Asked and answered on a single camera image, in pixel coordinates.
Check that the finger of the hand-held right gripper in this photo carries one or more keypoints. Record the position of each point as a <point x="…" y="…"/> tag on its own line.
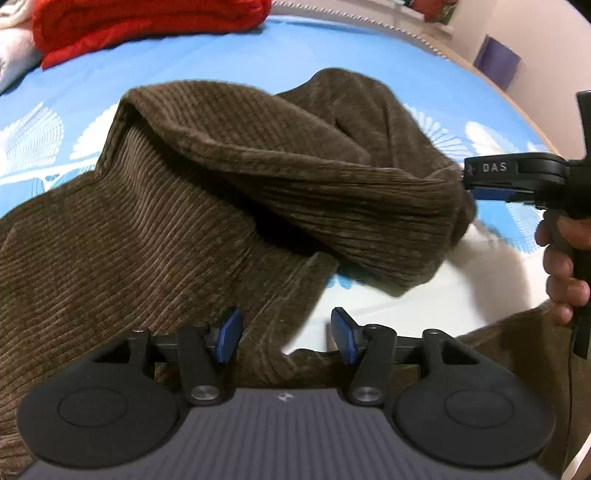
<point x="494" y="194"/>
<point x="517" y="170"/>

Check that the person's right hand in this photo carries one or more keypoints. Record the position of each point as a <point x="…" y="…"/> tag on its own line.
<point x="558" y="265"/>

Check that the white cloth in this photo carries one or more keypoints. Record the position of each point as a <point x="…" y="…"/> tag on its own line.
<point x="14" y="55"/>

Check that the blue white printed bed sheet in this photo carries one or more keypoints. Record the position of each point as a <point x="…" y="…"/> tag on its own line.
<point x="184" y="60"/>

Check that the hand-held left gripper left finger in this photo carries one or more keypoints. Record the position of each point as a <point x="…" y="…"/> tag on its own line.
<point x="229" y="334"/>

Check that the grey mattress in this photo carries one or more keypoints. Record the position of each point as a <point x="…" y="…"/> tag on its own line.
<point x="369" y="16"/>

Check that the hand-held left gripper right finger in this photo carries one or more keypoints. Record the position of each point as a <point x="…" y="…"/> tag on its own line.
<point x="342" y="332"/>

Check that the purple box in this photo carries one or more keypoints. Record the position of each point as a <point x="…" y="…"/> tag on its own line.
<point x="497" y="60"/>

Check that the red patterned cushion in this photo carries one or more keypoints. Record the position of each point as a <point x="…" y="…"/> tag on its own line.
<point x="434" y="8"/>

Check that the red knitted blanket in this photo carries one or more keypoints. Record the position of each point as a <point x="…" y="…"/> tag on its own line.
<point x="138" y="23"/>

